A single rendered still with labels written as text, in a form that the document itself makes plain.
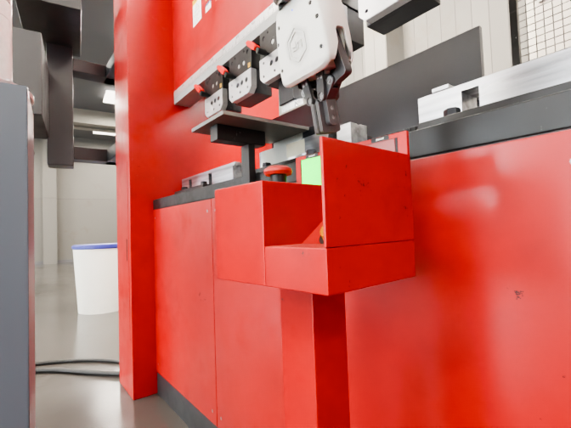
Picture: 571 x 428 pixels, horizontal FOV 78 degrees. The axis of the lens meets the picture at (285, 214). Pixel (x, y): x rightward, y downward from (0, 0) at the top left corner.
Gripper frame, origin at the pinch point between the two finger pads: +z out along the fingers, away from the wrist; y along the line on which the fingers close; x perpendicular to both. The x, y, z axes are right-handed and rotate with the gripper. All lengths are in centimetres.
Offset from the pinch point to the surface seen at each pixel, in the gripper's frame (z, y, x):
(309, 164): 5.4, -7.9, 2.3
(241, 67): -33, -71, 32
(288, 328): 25.3, -0.8, -11.3
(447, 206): 15.4, 5.9, 15.6
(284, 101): -16, -52, 33
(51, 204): -40, -1071, -9
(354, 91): -25, -71, 85
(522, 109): 3.8, 16.0, 18.6
